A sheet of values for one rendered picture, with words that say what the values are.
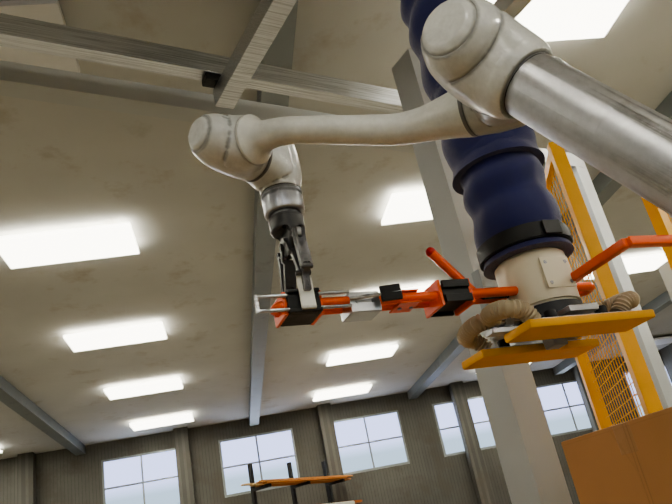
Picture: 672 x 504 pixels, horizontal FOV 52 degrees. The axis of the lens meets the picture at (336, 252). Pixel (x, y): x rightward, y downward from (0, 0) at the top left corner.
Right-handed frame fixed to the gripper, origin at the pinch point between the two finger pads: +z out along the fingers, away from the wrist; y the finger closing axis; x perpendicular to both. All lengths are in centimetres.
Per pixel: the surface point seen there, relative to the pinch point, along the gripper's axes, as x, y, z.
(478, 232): -49, 2, -17
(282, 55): -92, 206, -252
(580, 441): -71, 17, 33
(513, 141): -57, -10, -35
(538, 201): -59, -10, -19
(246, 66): -38, 123, -168
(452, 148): -48, 1, -40
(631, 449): -72, 3, 38
